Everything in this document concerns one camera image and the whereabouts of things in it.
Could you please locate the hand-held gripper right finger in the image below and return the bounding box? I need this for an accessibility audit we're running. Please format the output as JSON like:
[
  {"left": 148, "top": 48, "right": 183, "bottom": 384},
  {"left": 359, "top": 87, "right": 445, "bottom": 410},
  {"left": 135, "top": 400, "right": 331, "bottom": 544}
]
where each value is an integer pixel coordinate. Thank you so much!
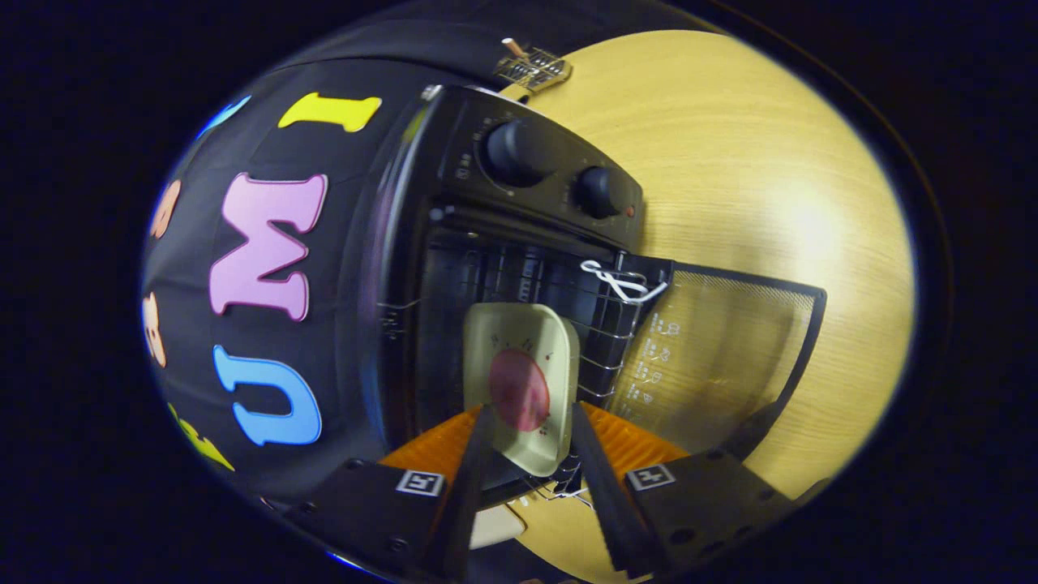
[{"left": 570, "top": 400, "right": 800, "bottom": 578}]

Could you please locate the small wire basket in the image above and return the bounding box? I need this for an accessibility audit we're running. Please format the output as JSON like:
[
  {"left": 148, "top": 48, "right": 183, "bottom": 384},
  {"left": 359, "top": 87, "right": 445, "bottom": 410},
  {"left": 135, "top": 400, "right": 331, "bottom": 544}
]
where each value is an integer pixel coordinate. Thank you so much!
[{"left": 493, "top": 49, "right": 573, "bottom": 92}]

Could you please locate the cream square cherry-print plate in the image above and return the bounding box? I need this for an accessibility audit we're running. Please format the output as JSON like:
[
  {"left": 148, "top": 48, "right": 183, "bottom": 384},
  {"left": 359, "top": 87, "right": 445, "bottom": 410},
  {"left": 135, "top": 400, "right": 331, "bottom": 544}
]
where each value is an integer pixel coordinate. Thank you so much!
[{"left": 462, "top": 303, "right": 581, "bottom": 478}]

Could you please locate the white string on handle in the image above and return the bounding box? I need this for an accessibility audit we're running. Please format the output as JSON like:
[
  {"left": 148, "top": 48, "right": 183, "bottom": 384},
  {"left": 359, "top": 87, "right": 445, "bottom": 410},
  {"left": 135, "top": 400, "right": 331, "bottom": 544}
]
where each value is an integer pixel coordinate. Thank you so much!
[{"left": 580, "top": 260, "right": 670, "bottom": 305}]

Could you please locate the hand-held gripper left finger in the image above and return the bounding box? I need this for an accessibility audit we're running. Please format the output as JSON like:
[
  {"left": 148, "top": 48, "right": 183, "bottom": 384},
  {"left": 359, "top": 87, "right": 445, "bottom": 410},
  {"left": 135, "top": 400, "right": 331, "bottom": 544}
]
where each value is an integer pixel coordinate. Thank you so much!
[{"left": 284, "top": 404, "right": 495, "bottom": 581}]

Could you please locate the black toaster oven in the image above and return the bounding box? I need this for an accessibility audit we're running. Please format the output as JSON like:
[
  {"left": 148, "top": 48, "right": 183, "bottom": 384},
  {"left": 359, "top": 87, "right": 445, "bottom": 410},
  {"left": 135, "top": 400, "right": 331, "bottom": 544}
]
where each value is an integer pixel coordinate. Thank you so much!
[{"left": 377, "top": 85, "right": 828, "bottom": 504}]

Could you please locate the round pink ham slice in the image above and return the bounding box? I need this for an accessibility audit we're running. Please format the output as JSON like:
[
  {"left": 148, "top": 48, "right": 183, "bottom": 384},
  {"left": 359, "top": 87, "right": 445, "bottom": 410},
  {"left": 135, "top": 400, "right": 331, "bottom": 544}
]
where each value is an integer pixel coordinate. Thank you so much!
[{"left": 488, "top": 349, "right": 551, "bottom": 432}]

